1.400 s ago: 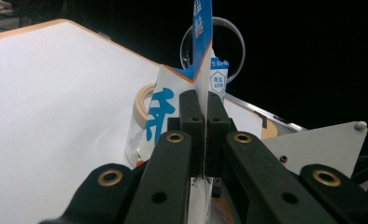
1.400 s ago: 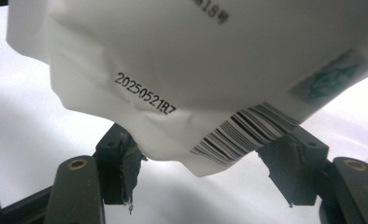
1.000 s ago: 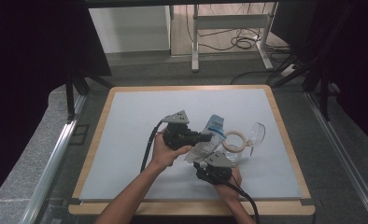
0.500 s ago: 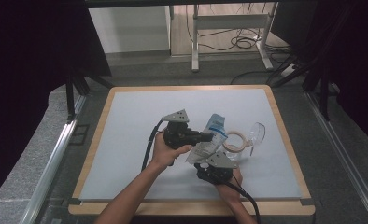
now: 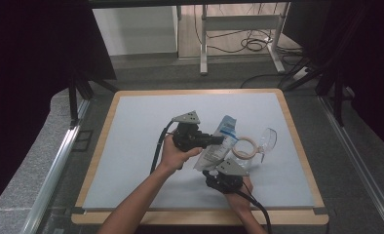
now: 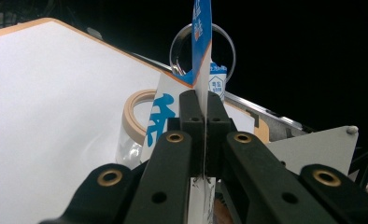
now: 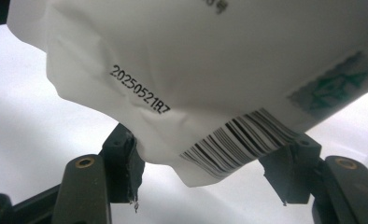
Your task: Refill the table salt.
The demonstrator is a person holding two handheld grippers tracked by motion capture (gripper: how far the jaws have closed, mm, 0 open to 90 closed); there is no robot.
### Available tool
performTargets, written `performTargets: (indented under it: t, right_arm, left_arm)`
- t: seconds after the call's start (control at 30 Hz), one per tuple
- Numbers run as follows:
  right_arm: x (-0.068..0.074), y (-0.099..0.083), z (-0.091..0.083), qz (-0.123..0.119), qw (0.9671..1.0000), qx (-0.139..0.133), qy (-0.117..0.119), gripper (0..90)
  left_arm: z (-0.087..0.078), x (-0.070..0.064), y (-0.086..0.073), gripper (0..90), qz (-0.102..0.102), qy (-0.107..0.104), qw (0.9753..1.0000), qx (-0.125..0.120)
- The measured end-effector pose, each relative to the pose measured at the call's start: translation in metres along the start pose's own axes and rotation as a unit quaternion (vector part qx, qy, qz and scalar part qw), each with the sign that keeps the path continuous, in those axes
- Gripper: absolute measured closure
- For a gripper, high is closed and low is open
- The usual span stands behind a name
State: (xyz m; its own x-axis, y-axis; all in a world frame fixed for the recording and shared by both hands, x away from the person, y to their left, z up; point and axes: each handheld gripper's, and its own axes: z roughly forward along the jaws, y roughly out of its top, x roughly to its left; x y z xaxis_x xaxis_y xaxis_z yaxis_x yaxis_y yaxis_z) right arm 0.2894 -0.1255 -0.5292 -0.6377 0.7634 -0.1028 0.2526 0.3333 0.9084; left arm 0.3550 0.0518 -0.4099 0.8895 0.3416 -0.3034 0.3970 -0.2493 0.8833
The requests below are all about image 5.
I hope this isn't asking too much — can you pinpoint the white power strip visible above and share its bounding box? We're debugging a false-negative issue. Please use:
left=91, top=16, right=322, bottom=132
left=291, top=66, right=310, bottom=81

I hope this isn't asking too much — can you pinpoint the white cabinet panel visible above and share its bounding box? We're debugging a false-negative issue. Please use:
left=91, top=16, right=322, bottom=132
left=92, top=6, right=179, bottom=57

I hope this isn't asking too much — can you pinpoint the clear jar with beige rim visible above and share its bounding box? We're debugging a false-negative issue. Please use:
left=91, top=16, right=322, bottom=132
left=227, top=127, right=278, bottom=170

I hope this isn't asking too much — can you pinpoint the person's left hand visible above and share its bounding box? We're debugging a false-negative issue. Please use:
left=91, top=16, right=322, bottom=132
left=159, top=133, right=204, bottom=174

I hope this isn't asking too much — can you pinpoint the black floor cable bundle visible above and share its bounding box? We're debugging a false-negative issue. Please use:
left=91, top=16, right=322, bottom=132
left=193, top=3, right=306, bottom=57

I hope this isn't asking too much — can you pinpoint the dark curtain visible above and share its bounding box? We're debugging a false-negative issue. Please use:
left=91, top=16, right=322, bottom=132
left=0, top=0, right=116, bottom=209
left=284, top=0, right=384, bottom=160

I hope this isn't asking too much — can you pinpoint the person's right hand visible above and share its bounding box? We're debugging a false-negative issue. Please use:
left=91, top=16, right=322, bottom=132
left=227, top=176, right=254, bottom=211

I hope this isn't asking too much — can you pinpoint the white metal desk frame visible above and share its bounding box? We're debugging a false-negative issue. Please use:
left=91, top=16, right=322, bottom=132
left=199, top=3, right=287, bottom=76

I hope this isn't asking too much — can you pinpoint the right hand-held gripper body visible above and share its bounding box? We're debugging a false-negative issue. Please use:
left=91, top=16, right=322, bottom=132
left=203, top=158, right=250, bottom=194

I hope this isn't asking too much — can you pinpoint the white and blue pouch bag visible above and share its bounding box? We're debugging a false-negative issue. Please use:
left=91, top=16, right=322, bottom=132
left=193, top=115, right=239, bottom=173

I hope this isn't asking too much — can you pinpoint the aluminium rail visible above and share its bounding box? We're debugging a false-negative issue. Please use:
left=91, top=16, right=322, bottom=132
left=320, top=96, right=384, bottom=233
left=19, top=98, right=91, bottom=234

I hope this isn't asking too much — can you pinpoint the black tripod stand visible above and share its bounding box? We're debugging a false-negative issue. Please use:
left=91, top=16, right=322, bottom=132
left=277, top=55, right=347, bottom=128
left=67, top=72, right=118, bottom=128

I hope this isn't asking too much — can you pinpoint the light grey table mat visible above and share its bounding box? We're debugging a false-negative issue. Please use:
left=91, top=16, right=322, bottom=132
left=82, top=92, right=316, bottom=211

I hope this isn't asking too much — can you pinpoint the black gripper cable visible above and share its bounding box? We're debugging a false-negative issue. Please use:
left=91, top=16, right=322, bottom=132
left=149, top=120, right=176, bottom=175
left=235, top=181, right=273, bottom=234

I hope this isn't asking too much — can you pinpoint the wooden-edged table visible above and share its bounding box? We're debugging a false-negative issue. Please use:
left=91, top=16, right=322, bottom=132
left=71, top=88, right=329, bottom=226

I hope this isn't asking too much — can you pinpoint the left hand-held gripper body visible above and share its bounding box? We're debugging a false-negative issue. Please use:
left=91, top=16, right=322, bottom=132
left=173, top=110, right=213, bottom=153

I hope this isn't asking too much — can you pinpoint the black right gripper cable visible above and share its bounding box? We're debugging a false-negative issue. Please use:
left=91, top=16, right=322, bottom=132
left=235, top=181, right=273, bottom=234

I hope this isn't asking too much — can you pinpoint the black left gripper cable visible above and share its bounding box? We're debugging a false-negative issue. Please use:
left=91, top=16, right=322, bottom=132
left=149, top=120, right=176, bottom=175

